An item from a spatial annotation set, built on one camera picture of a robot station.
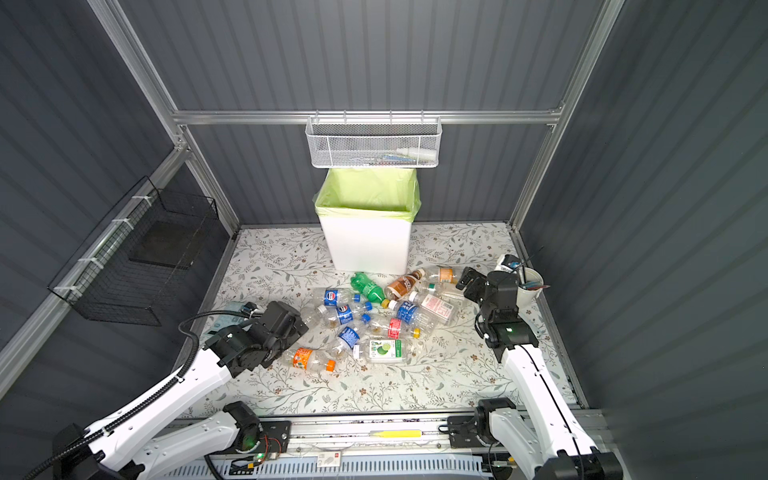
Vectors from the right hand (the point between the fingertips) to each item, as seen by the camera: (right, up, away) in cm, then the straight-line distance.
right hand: (483, 276), depth 79 cm
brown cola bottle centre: (-21, -4, +17) cm, 28 cm away
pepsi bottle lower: (-38, -19, +5) cm, 42 cm away
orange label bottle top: (-7, -1, +20) cm, 21 cm away
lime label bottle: (-28, -22, +5) cm, 36 cm away
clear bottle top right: (-6, -6, +18) cm, 20 cm away
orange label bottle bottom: (-48, -23, +2) cm, 53 cm away
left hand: (-50, -15, -1) cm, 53 cm away
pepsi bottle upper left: (-43, -8, +15) cm, 46 cm away
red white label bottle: (-11, -11, +14) cm, 20 cm away
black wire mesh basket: (-88, +3, -6) cm, 89 cm away
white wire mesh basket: (-32, +53, +45) cm, 77 cm away
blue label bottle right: (-18, -12, +10) cm, 24 cm away
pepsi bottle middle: (-39, -12, +10) cm, 42 cm away
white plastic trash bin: (-32, +9, +17) cm, 38 cm away
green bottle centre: (-35, -4, +19) cm, 41 cm away
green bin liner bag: (-29, +27, +23) cm, 45 cm away
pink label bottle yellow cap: (-24, -16, +7) cm, 30 cm away
